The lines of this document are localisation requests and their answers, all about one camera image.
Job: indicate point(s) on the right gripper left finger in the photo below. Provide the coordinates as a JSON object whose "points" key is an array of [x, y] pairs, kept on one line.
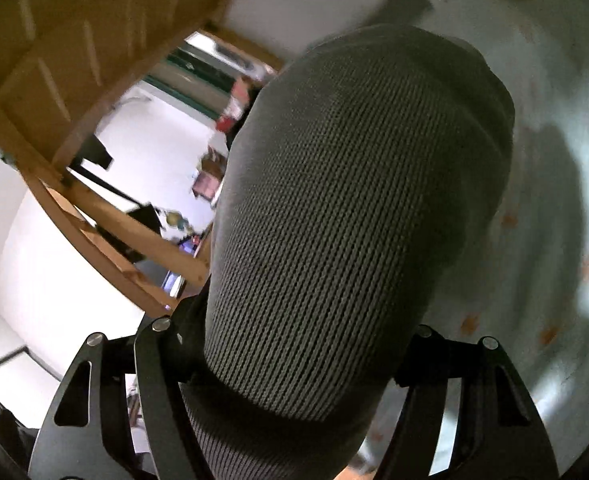
{"points": [[87, 430]]}

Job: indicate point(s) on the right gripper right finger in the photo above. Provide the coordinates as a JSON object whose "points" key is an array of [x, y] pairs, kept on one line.
{"points": [[499, 434]]}

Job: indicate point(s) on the grey-green knit hoodie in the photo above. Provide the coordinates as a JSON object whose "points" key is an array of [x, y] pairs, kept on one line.
{"points": [[362, 173]]}

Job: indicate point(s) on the light blue floral duvet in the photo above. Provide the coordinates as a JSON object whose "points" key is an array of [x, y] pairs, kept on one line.
{"points": [[527, 283]]}

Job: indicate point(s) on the grey blanket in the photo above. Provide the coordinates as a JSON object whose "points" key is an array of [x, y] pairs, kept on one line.
{"points": [[398, 12]]}

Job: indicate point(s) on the wooden bunk bed frame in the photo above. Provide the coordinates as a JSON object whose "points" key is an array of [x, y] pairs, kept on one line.
{"points": [[63, 64]]}

